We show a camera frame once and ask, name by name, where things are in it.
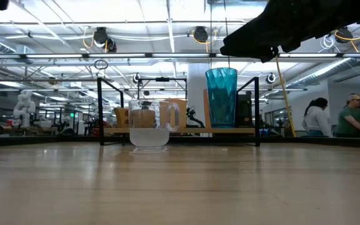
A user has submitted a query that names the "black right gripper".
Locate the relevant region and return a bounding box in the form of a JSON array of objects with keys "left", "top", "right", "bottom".
[{"left": 219, "top": 0, "right": 360, "bottom": 63}]

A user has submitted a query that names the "black tangled cable bundle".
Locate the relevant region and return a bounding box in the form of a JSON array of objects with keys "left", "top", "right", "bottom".
[{"left": 186, "top": 106, "right": 206, "bottom": 128}]

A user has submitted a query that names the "black aluminium table frame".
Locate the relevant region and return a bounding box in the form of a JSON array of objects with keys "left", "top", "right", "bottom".
[{"left": 0, "top": 134, "right": 360, "bottom": 148}]

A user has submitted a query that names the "person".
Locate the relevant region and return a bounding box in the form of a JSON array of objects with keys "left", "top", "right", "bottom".
[
  {"left": 335, "top": 92, "right": 360, "bottom": 138},
  {"left": 301, "top": 97, "right": 333, "bottom": 138}
]

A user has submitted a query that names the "teal faceted tumbler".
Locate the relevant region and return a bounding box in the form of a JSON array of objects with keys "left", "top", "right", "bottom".
[{"left": 205, "top": 67, "right": 239, "bottom": 129}]

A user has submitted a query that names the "long white light bar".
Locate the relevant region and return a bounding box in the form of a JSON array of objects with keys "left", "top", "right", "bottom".
[{"left": 0, "top": 52, "right": 360, "bottom": 60}]

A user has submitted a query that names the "black overhead camera frame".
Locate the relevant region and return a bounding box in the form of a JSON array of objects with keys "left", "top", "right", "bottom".
[{"left": 137, "top": 76, "right": 188, "bottom": 101}]

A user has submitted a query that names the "black computer tower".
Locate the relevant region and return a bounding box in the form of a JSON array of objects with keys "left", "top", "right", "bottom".
[{"left": 236, "top": 91, "right": 256, "bottom": 128}]

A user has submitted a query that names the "wooden shelf with black legs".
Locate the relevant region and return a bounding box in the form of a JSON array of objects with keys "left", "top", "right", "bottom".
[{"left": 97, "top": 76, "right": 261, "bottom": 147}]

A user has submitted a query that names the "black hanging cable loop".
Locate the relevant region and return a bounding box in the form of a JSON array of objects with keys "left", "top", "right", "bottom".
[{"left": 93, "top": 59, "right": 109, "bottom": 71}]

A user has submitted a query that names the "clear plastic cup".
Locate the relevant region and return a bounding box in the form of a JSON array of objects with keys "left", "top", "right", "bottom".
[{"left": 127, "top": 99, "right": 181, "bottom": 154}]

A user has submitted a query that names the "yellow hanging cable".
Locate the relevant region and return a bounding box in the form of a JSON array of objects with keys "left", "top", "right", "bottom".
[{"left": 273, "top": 56, "right": 297, "bottom": 138}]

